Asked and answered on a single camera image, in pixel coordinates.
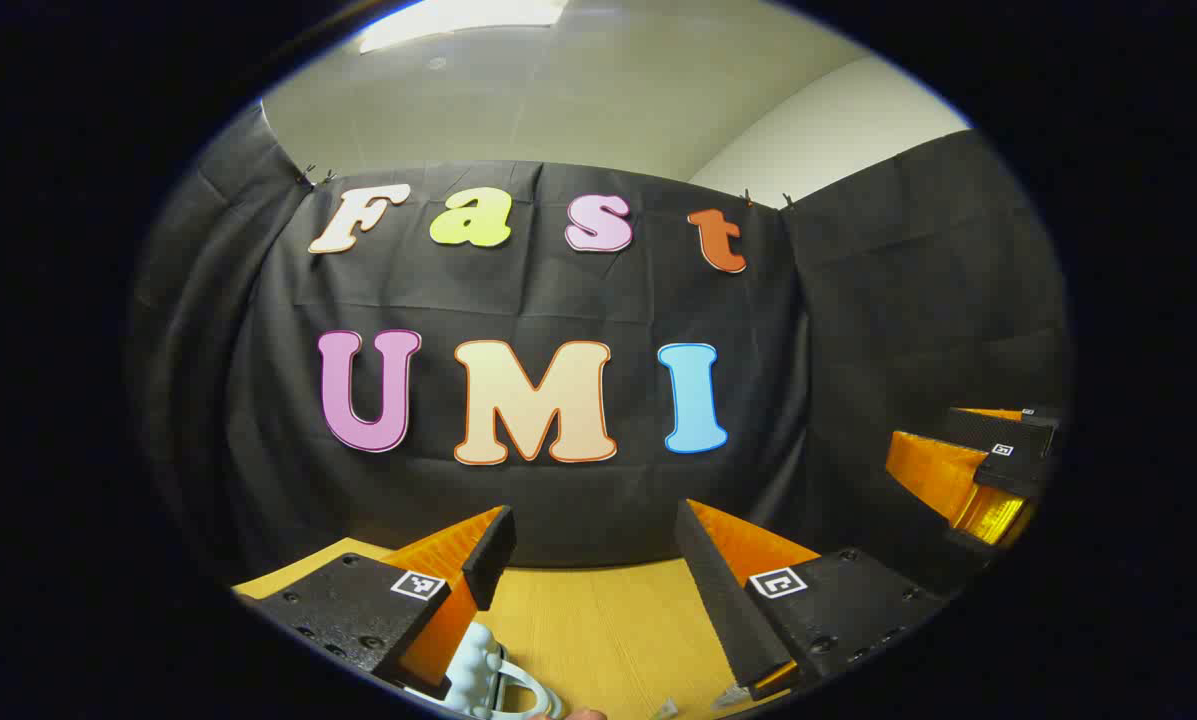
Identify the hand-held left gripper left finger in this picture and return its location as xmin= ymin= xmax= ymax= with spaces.
xmin=241 ymin=505 xmax=517 ymax=701

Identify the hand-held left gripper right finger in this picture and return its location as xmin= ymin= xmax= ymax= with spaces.
xmin=674 ymin=498 xmax=951 ymax=706

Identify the black backdrop cloth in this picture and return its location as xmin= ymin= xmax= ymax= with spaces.
xmin=128 ymin=100 xmax=1074 ymax=586

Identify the ceiling light panel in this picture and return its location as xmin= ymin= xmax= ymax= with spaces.
xmin=358 ymin=0 xmax=569 ymax=53

